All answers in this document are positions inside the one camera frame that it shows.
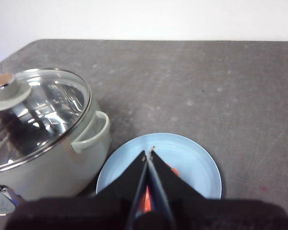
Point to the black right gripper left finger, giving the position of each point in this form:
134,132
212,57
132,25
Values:
110,206

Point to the glass lid with green knob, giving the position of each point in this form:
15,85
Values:
45,115

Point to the small orange pumpkin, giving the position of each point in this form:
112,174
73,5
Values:
174,172

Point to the blue round plate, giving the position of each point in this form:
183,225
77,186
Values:
187,153

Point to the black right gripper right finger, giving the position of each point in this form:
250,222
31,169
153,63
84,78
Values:
182,206

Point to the pale green electric steamer pot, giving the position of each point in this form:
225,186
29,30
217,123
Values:
62,172

